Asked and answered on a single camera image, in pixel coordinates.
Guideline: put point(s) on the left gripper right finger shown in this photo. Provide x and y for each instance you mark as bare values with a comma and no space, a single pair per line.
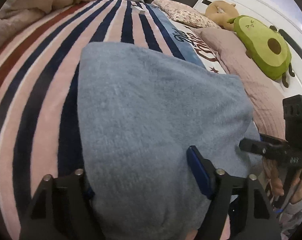
243,199

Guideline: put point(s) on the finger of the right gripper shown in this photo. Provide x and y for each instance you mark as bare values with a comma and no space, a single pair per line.
268,146

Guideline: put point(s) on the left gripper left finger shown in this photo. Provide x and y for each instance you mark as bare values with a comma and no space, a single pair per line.
59,209

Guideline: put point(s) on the grey-blue sweatpants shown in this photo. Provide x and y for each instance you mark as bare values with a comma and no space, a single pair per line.
139,110

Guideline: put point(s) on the person's right hand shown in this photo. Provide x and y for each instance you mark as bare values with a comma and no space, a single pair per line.
272,173

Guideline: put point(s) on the dusty pink pillow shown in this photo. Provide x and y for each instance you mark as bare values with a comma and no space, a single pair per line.
265,97

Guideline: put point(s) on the striped fleece blanket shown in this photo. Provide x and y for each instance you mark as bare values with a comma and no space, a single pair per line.
38,89

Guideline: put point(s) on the green avocado plush toy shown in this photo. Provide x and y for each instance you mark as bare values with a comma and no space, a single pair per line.
265,46

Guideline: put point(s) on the tan plush toy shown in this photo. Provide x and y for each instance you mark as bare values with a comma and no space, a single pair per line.
220,12

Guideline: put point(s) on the white padded headboard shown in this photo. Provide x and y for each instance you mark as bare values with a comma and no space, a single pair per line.
270,14

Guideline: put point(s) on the floral patterned pillow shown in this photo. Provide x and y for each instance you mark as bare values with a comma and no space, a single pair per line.
184,14

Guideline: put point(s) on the small white box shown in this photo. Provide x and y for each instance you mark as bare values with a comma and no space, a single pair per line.
138,9

